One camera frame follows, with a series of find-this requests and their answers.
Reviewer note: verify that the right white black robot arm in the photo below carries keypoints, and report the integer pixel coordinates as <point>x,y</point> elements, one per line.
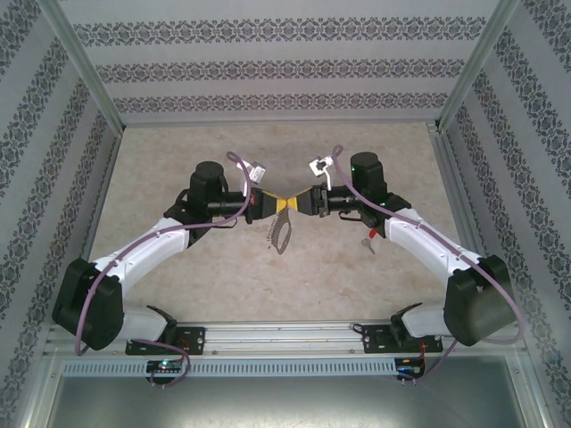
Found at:
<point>419,254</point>

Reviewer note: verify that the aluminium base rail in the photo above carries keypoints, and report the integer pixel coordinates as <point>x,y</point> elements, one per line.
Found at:
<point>285,336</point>

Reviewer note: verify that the aluminium frame post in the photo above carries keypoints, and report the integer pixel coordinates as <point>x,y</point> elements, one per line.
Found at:
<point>85,67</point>
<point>477,62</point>

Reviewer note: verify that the grey metal sheet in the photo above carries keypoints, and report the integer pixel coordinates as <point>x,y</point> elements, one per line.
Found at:
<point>285,401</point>

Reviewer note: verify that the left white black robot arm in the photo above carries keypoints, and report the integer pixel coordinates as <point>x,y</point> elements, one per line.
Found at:
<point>147,249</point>

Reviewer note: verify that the small circuit board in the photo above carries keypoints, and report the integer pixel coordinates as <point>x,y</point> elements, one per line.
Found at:
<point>408,367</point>
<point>165,365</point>

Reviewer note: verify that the aluminium wall floor rail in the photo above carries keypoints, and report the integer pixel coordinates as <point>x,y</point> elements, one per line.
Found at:
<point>276,124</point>

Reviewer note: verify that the aluminium side floor rail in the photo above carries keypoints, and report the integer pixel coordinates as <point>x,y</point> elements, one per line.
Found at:
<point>447,165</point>
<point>108,178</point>

